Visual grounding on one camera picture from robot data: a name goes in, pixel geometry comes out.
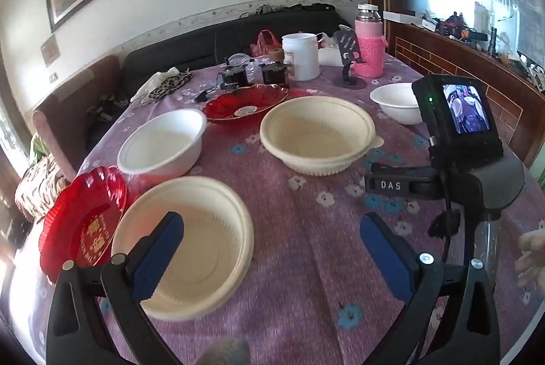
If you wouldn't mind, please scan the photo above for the red glass plate white label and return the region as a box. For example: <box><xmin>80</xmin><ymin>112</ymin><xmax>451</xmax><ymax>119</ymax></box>
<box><xmin>201</xmin><ymin>84</ymin><xmax>289</xmax><ymax>123</ymax></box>

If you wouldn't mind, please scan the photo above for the pink knitted thermos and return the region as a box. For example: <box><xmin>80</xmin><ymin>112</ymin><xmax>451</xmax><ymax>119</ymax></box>
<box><xmin>353</xmin><ymin>3</ymin><xmax>387</xmax><ymax>78</ymax></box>

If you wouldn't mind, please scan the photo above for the small wall plaque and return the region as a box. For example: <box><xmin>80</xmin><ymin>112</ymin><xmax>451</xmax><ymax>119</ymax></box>
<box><xmin>40</xmin><ymin>35</ymin><xmax>60</xmax><ymax>65</ymax></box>

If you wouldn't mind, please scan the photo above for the red plate with gold print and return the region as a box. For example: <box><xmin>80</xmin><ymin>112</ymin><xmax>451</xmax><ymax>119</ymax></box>
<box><xmin>38</xmin><ymin>165</ymin><xmax>129</xmax><ymax>285</ymax></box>

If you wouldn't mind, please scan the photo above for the white flat box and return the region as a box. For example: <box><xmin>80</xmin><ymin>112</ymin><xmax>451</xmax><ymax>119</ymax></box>
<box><xmin>382</xmin><ymin>10</ymin><xmax>422</xmax><ymax>25</ymax></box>

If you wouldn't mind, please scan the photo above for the leopard print cloth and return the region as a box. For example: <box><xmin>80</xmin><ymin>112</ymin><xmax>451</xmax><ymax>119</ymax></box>
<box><xmin>145</xmin><ymin>69</ymin><xmax>194</xmax><ymax>102</ymax></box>

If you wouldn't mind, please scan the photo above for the dark cloth pile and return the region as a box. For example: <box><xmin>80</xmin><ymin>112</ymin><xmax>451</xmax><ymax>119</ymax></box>
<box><xmin>255</xmin><ymin>2</ymin><xmax>337</xmax><ymax>14</ymax></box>

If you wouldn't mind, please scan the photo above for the brown tiled counter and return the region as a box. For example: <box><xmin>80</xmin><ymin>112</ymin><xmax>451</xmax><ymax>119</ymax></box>
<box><xmin>383</xmin><ymin>22</ymin><xmax>545</xmax><ymax>174</ymax></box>

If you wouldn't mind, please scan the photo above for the white plastic jar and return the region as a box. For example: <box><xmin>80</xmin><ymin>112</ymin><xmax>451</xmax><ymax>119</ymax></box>
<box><xmin>282</xmin><ymin>32</ymin><xmax>320</xmax><ymax>81</ymax></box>

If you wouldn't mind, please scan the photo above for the red plastic bag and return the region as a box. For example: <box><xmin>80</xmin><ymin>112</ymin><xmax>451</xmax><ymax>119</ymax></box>
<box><xmin>250</xmin><ymin>30</ymin><xmax>282</xmax><ymax>57</ymax></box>

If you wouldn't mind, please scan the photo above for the large white bowl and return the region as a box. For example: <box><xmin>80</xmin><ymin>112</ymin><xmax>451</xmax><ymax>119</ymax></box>
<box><xmin>117</xmin><ymin>108</ymin><xmax>208</xmax><ymax>185</ymax></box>

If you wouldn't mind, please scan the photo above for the plain black cylinder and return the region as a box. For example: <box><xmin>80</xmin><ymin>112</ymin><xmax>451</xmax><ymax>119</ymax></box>
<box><xmin>260</xmin><ymin>61</ymin><xmax>291</xmax><ymax>88</ymax></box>

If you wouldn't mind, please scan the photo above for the purple floral tablecloth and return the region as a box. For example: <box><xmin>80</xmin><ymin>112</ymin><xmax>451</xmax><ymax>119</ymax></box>
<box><xmin>26</xmin><ymin>63</ymin><xmax>545</xmax><ymax>365</ymax></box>

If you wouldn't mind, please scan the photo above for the small white bowl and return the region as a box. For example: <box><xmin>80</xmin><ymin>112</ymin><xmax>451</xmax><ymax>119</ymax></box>
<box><xmin>370</xmin><ymin>83</ymin><xmax>423</xmax><ymax>126</ymax></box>

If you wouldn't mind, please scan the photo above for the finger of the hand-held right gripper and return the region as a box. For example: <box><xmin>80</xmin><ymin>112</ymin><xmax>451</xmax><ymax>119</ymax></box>
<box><xmin>364</xmin><ymin>163</ymin><xmax>434</xmax><ymax>197</ymax></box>

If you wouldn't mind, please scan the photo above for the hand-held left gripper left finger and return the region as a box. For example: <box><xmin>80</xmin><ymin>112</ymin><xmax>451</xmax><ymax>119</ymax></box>
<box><xmin>46</xmin><ymin>212</ymin><xmax>186</xmax><ymax>365</ymax></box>

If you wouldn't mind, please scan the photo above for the black sofa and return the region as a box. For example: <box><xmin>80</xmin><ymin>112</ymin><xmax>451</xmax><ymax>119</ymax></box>
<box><xmin>121</xmin><ymin>5</ymin><xmax>354</xmax><ymax>97</ymax></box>

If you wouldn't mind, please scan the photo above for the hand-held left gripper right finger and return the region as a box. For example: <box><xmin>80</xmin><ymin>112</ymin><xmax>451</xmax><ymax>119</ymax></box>
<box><xmin>360</xmin><ymin>212</ymin><xmax>501</xmax><ymax>365</ymax></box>

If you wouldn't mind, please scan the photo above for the dark patterned cloth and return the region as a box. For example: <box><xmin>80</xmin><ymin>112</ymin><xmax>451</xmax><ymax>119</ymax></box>
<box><xmin>87</xmin><ymin>93</ymin><xmax>128</xmax><ymax>123</ymax></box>

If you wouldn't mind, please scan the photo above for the white plastic bag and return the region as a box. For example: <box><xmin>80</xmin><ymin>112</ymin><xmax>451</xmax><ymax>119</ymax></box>
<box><xmin>316</xmin><ymin>32</ymin><xmax>341</xmax><ymax>68</ymax></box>

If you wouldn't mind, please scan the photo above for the clear plastic bag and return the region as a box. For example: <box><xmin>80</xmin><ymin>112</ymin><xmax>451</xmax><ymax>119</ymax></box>
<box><xmin>228</xmin><ymin>53</ymin><xmax>261</xmax><ymax>80</ymax></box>

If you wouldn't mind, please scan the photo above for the black cylinder with label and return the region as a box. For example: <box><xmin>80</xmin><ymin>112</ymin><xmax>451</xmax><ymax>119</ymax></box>
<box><xmin>220</xmin><ymin>65</ymin><xmax>250</xmax><ymax>92</ymax></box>

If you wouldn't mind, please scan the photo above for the black phone stand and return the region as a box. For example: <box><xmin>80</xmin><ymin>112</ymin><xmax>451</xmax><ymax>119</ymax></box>
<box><xmin>333</xmin><ymin>29</ymin><xmax>368</xmax><ymax>90</ymax></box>

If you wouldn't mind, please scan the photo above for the white cloth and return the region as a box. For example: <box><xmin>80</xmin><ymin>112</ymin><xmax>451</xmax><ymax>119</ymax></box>
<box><xmin>131</xmin><ymin>67</ymin><xmax>182</xmax><ymax>102</ymax></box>

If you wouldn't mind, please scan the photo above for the person's right hand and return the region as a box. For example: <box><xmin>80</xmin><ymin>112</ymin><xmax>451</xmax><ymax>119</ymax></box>
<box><xmin>514</xmin><ymin>220</ymin><xmax>545</xmax><ymax>289</ymax></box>

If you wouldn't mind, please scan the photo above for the maroon armchair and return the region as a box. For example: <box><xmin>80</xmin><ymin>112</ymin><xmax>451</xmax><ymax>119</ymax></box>
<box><xmin>33</xmin><ymin>55</ymin><xmax>122</xmax><ymax>183</ymax></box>

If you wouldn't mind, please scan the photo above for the brown patterned blanket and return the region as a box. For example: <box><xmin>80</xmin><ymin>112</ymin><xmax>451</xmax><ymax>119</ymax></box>
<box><xmin>15</xmin><ymin>154</ymin><xmax>71</xmax><ymax>221</ymax></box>

